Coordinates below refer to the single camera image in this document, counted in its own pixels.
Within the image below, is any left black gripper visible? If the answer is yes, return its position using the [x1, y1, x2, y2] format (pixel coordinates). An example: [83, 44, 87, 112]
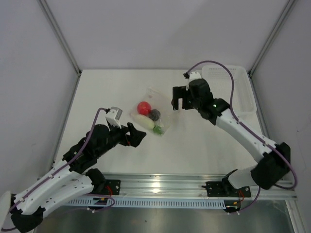
[96, 120, 146, 157]

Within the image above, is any white daikon radish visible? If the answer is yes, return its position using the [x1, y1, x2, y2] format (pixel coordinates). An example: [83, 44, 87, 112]
[131, 114, 164, 135]

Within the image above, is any red tomato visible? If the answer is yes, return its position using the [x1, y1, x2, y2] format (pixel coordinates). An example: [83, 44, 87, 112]
[137, 101, 152, 116]

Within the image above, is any black round food item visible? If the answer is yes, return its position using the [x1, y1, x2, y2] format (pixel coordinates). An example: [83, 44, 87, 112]
[148, 109, 161, 121]

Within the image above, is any clear zip top bag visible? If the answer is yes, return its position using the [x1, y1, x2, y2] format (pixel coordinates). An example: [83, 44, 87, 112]
[129, 87, 176, 136]

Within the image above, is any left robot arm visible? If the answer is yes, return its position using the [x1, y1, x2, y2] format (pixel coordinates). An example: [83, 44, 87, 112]
[10, 122, 147, 233]

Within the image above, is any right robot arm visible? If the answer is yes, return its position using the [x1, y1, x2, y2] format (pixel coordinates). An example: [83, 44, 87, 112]
[172, 79, 290, 196]

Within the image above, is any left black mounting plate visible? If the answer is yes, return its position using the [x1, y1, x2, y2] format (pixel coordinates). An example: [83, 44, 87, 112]
[99, 180, 121, 196]

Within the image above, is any black mounting plate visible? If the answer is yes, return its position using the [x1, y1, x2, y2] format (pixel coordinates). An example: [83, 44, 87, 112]
[201, 181, 251, 198]
[99, 180, 121, 196]

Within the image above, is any white plastic basket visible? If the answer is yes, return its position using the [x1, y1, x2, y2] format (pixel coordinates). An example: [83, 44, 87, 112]
[202, 65, 257, 116]

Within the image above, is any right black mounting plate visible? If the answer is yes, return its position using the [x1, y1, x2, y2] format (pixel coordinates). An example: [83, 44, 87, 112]
[201, 181, 251, 198]

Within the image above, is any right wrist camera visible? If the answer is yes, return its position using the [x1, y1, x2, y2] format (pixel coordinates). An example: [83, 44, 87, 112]
[183, 70, 202, 83]

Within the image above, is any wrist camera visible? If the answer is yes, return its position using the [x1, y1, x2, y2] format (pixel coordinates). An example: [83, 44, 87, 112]
[105, 107, 122, 129]
[183, 70, 202, 83]

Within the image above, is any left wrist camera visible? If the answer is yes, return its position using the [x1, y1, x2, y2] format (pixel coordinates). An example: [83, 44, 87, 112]
[105, 107, 122, 129]

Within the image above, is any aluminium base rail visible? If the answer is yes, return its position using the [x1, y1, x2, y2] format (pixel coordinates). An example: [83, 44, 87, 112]
[70, 172, 298, 200]

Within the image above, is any white slotted cable duct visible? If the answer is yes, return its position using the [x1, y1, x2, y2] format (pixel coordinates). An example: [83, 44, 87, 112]
[65, 197, 226, 209]

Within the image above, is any right aluminium frame post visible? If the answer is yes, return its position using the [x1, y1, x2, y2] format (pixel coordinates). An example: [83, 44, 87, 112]
[247, 0, 302, 76]

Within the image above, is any aluminium frame post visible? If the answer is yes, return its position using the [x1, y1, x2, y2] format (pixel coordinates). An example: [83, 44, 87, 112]
[247, 0, 302, 76]
[37, 0, 82, 76]

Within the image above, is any left aluminium frame post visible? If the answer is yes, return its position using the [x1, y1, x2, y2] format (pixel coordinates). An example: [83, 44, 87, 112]
[37, 0, 82, 76]

